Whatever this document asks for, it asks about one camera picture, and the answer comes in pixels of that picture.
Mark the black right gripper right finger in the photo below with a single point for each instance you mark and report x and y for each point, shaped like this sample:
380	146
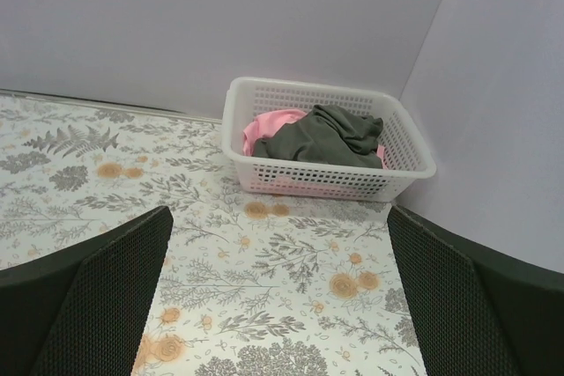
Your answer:
476	311

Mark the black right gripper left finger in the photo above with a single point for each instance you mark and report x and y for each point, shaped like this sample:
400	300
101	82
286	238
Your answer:
82	310

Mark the dark grey t shirt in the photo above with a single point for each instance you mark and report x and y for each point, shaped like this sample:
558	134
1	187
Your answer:
321	140

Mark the floral patterned table mat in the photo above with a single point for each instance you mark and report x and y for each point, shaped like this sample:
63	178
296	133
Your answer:
251	284

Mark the pink t shirt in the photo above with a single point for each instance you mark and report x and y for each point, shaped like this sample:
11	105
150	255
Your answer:
269	129

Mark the white plastic laundry basket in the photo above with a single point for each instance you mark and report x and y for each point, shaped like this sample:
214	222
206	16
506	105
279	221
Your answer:
407	157

